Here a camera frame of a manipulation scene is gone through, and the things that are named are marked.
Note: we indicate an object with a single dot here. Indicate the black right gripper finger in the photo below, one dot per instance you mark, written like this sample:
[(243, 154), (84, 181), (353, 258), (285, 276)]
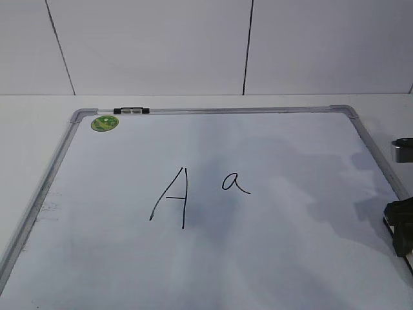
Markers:
[(398, 215)]

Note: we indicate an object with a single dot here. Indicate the white whiteboard eraser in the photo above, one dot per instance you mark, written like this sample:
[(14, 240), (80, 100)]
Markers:
[(408, 258)]

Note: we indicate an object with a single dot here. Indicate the black and grey board clip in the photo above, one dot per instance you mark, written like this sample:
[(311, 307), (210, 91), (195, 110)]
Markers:
[(131, 110)]

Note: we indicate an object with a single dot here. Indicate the green round magnet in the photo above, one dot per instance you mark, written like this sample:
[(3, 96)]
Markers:
[(104, 123)]

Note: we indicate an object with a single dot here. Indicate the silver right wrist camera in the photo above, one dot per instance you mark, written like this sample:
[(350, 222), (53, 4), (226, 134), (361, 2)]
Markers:
[(402, 150)]

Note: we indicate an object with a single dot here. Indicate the white whiteboard with aluminium frame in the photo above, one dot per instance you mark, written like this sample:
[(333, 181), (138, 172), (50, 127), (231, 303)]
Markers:
[(211, 209)]

